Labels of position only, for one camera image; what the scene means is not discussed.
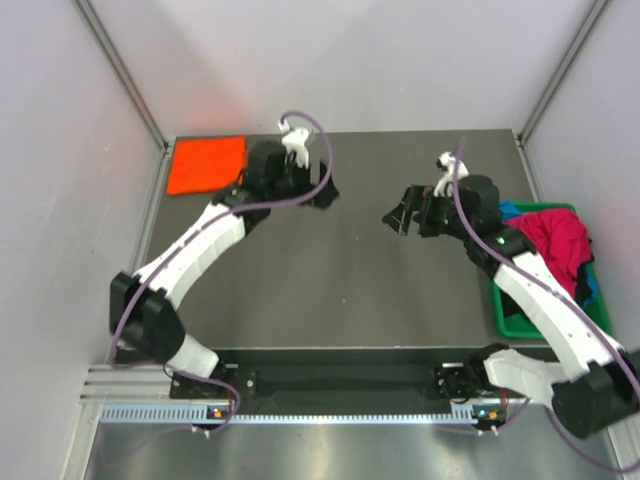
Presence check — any left aluminium frame post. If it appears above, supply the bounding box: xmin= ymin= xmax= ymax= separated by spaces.
xmin=71 ymin=0 xmax=170 ymax=153

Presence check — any magenta t shirt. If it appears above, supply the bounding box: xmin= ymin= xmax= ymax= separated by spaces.
xmin=507 ymin=208 xmax=594 ymax=298

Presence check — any grey slotted cable duct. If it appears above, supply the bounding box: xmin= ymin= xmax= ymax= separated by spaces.
xmin=99 ymin=402 xmax=506 ymax=425

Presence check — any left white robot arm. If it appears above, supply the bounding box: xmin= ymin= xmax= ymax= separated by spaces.
xmin=109 ymin=128 xmax=339 ymax=397

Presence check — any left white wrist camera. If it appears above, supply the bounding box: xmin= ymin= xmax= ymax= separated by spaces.
xmin=278 ymin=117 xmax=313 ymax=169

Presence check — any right aluminium frame post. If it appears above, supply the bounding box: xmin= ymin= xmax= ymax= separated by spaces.
xmin=516 ymin=0 xmax=613 ymax=148

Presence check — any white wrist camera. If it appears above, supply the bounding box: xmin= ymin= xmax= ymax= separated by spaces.
xmin=278 ymin=117 xmax=313 ymax=169
xmin=433 ymin=151 xmax=469 ymax=197

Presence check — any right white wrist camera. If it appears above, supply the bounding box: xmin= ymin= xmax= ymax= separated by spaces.
xmin=433 ymin=151 xmax=469 ymax=197

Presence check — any black t shirt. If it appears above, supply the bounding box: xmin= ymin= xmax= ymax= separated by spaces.
xmin=499 ymin=258 xmax=600 ymax=317

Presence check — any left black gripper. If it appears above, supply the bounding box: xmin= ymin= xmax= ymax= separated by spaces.
xmin=265 ymin=153 xmax=336 ymax=210

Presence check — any green plastic bin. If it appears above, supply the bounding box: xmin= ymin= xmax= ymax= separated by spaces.
xmin=492 ymin=201 xmax=614 ymax=342

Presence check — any orange t shirt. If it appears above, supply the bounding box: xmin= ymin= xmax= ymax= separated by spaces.
xmin=167 ymin=136 xmax=247 ymax=196

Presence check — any aluminium frame post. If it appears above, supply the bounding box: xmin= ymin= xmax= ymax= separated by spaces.
xmin=71 ymin=0 xmax=170 ymax=153
xmin=516 ymin=0 xmax=613 ymax=148

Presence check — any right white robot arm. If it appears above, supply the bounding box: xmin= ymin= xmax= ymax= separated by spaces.
xmin=382 ymin=175 xmax=639 ymax=439

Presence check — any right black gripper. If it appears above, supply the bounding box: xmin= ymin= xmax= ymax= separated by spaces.
xmin=382 ymin=185 xmax=474 ymax=242

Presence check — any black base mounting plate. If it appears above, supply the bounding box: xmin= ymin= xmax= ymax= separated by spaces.
xmin=175 ymin=363 xmax=497 ymax=403

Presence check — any blue t shirt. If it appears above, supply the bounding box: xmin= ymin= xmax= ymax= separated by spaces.
xmin=499 ymin=200 xmax=522 ymax=222

